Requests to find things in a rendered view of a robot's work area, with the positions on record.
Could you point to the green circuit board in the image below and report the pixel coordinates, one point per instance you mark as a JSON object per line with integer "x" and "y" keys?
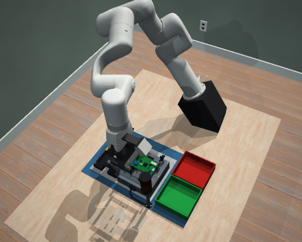
{"x": 144, "y": 164}

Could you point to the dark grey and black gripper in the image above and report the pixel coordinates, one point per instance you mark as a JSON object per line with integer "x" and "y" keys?
{"x": 115, "y": 142}

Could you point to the red open-top bin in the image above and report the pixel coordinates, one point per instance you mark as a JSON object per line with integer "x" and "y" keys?
{"x": 194, "y": 170}

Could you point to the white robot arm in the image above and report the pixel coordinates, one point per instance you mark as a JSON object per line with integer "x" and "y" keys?
{"x": 171, "y": 38}

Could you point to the green bin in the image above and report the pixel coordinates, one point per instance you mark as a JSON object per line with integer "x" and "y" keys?
{"x": 178, "y": 197}

